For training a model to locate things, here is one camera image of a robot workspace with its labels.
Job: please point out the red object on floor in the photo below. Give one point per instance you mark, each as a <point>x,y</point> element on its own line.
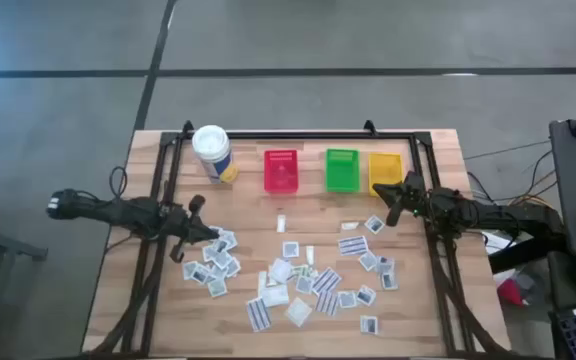
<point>510,292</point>

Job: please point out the white gauze pad packet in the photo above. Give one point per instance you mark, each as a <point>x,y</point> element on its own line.
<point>280,270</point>
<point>298,311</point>

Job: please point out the white paper sheet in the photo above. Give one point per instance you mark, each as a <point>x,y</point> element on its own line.
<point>493,241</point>

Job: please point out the small green print bandage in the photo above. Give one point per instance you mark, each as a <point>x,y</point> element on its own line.
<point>299,271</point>
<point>313,272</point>

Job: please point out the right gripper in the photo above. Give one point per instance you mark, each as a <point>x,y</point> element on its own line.
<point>412,197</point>

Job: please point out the wipes canister with white lid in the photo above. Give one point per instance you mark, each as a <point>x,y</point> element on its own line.
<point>213,150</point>

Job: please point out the small white bandage strip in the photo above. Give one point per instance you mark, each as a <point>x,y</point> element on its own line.
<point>309,254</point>
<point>349,225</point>
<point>262,281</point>
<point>281,223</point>

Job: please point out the dark metal floor stand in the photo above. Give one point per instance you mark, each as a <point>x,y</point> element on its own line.
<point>13,246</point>

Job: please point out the blue striped bandage wrapper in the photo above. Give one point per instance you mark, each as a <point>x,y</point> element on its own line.
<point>326,280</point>
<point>327,303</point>
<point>258,314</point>
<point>353,245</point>

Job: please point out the red plastic basket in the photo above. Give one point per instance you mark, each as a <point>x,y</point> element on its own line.
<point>281,172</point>

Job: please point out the green plastic basket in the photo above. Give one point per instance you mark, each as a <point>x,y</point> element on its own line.
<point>342,172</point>

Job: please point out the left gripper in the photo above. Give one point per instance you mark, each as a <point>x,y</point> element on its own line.
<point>180,222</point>

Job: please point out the yellow plastic basket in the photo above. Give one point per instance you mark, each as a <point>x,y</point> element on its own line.
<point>384,170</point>

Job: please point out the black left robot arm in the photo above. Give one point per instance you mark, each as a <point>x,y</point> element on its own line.
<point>118,212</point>

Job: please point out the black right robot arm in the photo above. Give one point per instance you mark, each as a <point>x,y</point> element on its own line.
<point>498,217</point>

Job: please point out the plain white bandage wrapper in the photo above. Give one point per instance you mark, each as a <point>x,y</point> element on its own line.
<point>275,296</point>

